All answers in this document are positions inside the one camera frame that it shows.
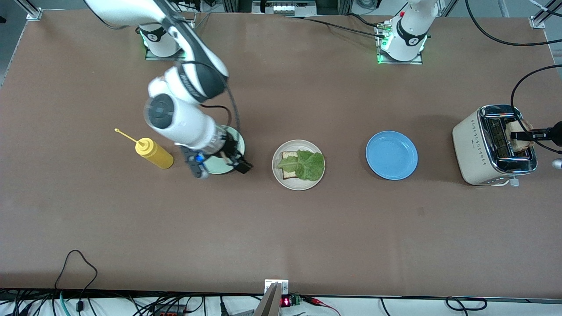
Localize pale green plate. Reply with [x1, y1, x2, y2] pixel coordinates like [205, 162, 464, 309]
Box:
[202, 125, 245, 175]

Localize cream chrome toaster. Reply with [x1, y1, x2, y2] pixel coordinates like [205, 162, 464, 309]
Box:
[452, 104, 539, 187]

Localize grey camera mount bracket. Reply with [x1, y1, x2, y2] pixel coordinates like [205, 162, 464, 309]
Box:
[253, 279, 290, 316]

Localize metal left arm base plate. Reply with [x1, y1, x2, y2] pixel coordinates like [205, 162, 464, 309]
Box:
[375, 22, 425, 66]

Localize black coiled cable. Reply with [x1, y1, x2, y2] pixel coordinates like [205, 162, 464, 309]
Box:
[445, 297, 488, 312]

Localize aluminium frame profile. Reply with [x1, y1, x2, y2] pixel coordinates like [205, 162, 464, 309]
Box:
[13, 0, 43, 22]
[529, 0, 562, 30]

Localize thin black looped cable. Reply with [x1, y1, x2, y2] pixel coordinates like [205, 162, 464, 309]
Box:
[54, 249, 98, 312]

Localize beige plate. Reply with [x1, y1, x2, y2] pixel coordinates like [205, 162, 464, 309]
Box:
[272, 139, 326, 191]

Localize grey power strip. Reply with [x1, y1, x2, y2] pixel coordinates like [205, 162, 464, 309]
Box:
[252, 0, 317, 17]

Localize black cable across table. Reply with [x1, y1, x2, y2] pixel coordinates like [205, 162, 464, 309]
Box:
[285, 13, 389, 39]

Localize brown bread slice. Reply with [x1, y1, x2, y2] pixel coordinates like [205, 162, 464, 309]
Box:
[282, 151, 304, 180]
[505, 119, 535, 153]

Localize blue plate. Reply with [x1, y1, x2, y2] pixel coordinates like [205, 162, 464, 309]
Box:
[365, 130, 418, 181]

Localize yellow squeeze bottle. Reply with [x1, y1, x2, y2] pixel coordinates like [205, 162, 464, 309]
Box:
[114, 128, 175, 170]

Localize red clip wires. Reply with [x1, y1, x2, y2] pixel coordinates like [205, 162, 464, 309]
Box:
[303, 296, 342, 316]

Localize green lettuce leaf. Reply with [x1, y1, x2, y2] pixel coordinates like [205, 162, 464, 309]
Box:
[276, 149, 326, 182]

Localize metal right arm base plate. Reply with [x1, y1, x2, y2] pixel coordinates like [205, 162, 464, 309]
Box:
[145, 13, 196, 61]

